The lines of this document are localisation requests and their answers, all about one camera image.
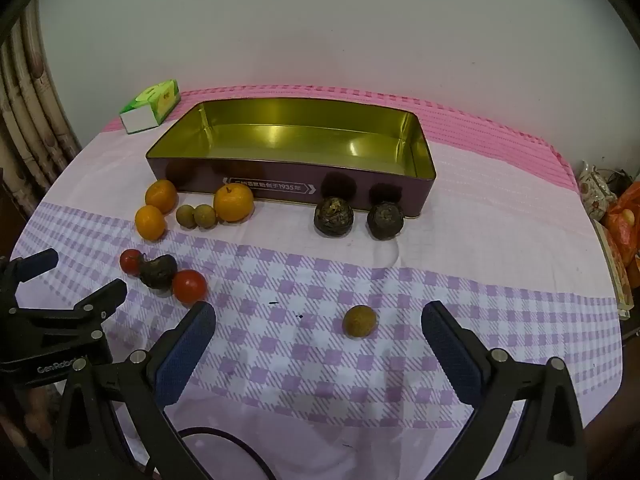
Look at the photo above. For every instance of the large red tomato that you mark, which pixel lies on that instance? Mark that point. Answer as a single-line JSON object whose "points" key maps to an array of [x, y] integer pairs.
{"points": [[189, 286]]}

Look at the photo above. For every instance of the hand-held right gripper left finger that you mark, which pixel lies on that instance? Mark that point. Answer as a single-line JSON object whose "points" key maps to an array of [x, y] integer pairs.
{"points": [[182, 360]]}

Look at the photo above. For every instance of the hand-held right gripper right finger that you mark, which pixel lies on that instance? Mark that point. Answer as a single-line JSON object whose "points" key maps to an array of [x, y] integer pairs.
{"points": [[452, 360]]}

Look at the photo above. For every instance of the small red tomato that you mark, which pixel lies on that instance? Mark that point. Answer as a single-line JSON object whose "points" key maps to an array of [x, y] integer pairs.
{"points": [[130, 262]]}

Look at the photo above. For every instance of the large orange mandarin with stem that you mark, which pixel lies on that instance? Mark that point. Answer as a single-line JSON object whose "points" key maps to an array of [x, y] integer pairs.
{"points": [[233, 202]]}

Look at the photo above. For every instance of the pink purple checked tablecloth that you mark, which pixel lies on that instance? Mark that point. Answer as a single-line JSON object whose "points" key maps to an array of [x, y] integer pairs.
{"points": [[300, 270]]}

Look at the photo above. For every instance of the bamboo furniture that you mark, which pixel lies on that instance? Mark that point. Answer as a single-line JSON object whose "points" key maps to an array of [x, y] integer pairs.
{"points": [[30, 110]]}

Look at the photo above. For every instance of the floral teapot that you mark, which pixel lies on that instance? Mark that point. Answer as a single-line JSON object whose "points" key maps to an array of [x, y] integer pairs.
{"points": [[595, 192]]}

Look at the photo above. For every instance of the dark wrinkled passion fruit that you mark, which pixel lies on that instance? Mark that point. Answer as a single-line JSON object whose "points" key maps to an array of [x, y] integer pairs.
{"points": [[385, 220], [159, 271], [333, 216]]}

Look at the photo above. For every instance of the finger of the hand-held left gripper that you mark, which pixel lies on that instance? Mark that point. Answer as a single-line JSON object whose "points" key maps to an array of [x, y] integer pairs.
{"points": [[95, 305], [35, 262]]}

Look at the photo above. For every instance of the orange plastic bag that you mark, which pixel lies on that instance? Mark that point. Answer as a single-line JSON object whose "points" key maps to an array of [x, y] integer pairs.
{"points": [[625, 230]]}

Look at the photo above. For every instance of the small orange mandarin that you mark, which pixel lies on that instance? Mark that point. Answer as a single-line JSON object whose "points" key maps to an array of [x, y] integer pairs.
{"points": [[150, 222], [161, 196]]}

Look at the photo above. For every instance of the purple tin box gold inside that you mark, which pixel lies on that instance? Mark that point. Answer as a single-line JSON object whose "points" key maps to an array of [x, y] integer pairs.
{"points": [[300, 135]]}

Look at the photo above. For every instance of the green tissue box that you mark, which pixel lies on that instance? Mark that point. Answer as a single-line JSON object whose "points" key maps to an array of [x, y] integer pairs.
{"points": [[155, 102]]}

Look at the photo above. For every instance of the brown longan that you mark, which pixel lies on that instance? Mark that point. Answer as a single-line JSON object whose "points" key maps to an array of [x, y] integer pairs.
{"points": [[359, 321], [185, 215], [204, 216]]}

